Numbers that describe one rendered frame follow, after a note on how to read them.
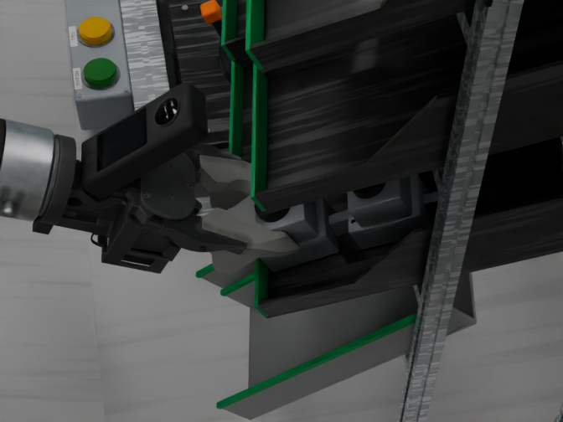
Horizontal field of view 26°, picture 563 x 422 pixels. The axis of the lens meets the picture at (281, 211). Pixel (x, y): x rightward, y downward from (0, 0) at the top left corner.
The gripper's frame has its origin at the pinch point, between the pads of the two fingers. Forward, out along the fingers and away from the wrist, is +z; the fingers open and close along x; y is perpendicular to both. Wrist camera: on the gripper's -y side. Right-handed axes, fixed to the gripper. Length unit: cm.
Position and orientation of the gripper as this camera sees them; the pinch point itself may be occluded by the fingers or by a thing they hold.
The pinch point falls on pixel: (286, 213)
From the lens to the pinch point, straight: 102.6
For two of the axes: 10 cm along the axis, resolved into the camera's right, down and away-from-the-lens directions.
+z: 9.0, 2.0, 3.8
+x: 0.6, 8.1, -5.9
